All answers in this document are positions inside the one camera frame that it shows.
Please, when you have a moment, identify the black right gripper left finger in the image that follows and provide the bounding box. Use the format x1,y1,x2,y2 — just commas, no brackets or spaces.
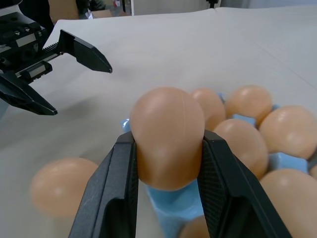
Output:
68,130,139,238

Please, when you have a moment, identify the blue egg carton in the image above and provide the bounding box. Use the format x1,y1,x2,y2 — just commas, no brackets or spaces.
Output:
120,92,317,238

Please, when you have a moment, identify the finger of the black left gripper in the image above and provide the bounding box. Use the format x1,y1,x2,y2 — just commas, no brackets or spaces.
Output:
42,29,113,74
0,72,58,116

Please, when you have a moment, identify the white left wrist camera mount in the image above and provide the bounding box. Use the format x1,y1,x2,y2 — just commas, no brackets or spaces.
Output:
0,0,21,13

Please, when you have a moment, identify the brown cardboard box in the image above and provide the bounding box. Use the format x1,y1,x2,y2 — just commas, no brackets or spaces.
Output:
78,8,112,21

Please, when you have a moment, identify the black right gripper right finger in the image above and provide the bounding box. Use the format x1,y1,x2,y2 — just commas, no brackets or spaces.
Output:
198,132,292,238

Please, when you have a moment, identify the brown egg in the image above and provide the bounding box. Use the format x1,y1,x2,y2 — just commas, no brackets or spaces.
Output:
190,87,227,131
224,85,273,125
259,169,317,238
212,119,270,181
258,105,317,160
129,86,206,192
30,157,100,217
177,215,211,238

